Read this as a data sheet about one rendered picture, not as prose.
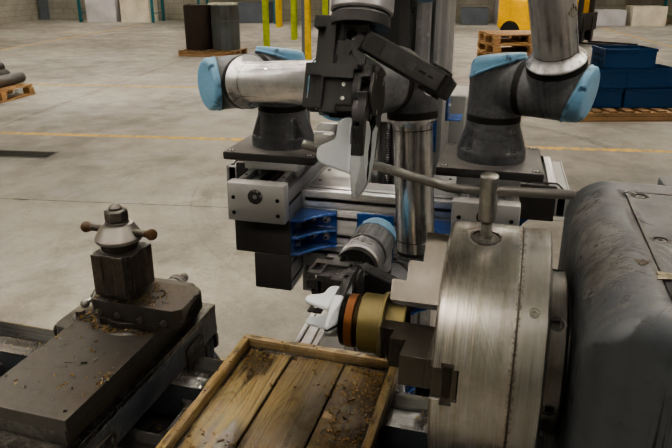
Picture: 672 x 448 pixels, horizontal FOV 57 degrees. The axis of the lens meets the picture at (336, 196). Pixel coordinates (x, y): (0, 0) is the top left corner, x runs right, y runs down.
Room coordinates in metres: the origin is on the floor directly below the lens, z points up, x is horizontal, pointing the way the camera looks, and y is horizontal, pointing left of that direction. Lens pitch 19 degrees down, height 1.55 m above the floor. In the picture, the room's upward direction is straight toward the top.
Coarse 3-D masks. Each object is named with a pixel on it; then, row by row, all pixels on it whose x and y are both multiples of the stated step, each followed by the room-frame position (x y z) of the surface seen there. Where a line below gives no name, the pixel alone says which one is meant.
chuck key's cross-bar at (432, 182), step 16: (304, 144) 0.76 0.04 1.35; (320, 144) 0.77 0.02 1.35; (400, 176) 0.74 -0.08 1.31; (416, 176) 0.74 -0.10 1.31; (464, 192) 0.72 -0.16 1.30; (480, 192) 0.72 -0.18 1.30; (496, 192) 0.71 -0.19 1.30; (512, 192) 0.71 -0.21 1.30; (528, 192) 0.71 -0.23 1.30; (544, 192) 0.70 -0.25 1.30; (560, 192) 0.70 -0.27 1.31
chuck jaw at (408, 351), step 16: (384, 320) 0.75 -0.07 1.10; (384, 336) 0.72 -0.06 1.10; (400, 336) 0.69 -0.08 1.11; (416, 336) 0.70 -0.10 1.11; (432, 336) 0.70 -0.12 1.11; (384, 352) 0.71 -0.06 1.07; (400, 352) 0.65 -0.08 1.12; (416, 352) 0.65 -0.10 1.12; (400, 368) 0.64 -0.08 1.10; (416, 368) 0.63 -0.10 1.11; (432, 368) 0.62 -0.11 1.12; (448, 368) 0.61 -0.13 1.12; (416, 384) 0.63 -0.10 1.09; (432, 384) 0.61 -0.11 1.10; (448, 384) 0.61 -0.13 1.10; (448, 400) 0.60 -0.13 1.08
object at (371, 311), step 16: (352, 304) 0.78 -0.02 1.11; (368, 304) 0.77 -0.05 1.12; (384, 304) 0.76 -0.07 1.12; (400, 304) 0.79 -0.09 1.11; (352, 320) 0.76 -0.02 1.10; (368, 320) 0.75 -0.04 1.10; (400, 320) 0.75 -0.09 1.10; (352, 336) 0.76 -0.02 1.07; (368, 336) 0.74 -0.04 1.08; (368, 352) 0.76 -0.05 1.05
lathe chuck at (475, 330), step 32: (480, 224) 0.77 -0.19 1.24; (448, 256) 0.69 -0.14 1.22; (480, 256) 0.69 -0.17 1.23; (512, 256) 0.68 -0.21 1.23; (448, 288) 0.66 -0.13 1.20; (480, 288) 0.65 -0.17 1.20; (512, 288) 0.64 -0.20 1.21; (448, 320) 0.63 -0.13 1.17; (480, 320) 0.62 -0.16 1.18; (512, 320) 0.62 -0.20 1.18; (448, 352) 0.61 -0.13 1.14; (480, 352) 0.60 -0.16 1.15; (512, 352) 0.60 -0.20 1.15; (480, 384) 0.59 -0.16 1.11; (448, 416) 0.60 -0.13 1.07; (480, 416) 0.59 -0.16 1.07
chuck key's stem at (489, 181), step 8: (480, 176) 0.72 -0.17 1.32; (488, 176) 0.71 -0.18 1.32; (496, 176) 0.71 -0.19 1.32; (480, 184) 0.72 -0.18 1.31; (488, 184) 0.71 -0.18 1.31; (496, 184) 0.71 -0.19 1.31; (488, 192) 0.71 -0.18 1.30; (480, 200) 0.72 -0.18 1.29; (488, 200) 0.71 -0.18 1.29; (496, 200) 0.72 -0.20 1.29; (480, 208) 0.72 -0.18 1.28; (488, 208) 0.71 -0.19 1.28; (496, 208) 0.72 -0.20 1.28; (480, 216) 0.72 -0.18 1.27; (488, 216) 0.71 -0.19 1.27; (488, 224) 0.72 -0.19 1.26; (480, 232) 0.73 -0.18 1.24; (488, 232) 0.72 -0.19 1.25
